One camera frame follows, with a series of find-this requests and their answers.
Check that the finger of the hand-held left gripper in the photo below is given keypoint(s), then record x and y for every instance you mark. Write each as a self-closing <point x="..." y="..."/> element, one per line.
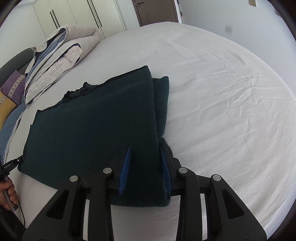
<point x="19" y="160"/>

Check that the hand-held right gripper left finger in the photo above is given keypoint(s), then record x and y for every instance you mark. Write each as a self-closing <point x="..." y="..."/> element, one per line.
<point x="124" y="169"/>

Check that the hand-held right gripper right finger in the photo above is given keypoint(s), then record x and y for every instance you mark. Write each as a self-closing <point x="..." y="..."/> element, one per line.
<point x="166" y="166"/>

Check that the dark green knit sweater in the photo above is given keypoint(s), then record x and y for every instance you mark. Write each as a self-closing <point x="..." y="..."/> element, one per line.
<point x="92" y="129"/>

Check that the person's left hand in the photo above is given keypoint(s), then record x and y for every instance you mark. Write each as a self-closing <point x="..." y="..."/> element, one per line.
<point x="10" y="193"/>

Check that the blue pillow with white border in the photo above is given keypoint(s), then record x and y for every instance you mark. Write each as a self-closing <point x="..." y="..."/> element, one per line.
<point x="10" y="129"/>

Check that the yellow patterned cushion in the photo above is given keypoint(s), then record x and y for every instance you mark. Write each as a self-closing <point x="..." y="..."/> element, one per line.
<point x="5" y="109"/>

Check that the purple patterned cushion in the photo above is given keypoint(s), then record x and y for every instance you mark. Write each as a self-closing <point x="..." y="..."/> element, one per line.
<point x="13" y="87"/>

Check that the grey upholstered headboard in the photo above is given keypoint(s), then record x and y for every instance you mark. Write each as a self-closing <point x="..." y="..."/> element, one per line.
<point x="13" y="62"/>

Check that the folded grey and blue duvet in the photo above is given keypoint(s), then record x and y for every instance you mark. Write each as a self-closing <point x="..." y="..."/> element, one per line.
<point x="57" y="58"/>

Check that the brown door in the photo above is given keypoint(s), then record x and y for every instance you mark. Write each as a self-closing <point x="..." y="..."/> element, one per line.
<point x="157" y="11"/>

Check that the white pole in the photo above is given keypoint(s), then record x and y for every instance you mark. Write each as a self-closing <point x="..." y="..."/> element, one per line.
<point x="180" y="11"/>

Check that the brass wall socket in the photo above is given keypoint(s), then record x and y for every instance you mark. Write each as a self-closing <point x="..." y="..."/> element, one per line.
<point x="252" y="2"/>

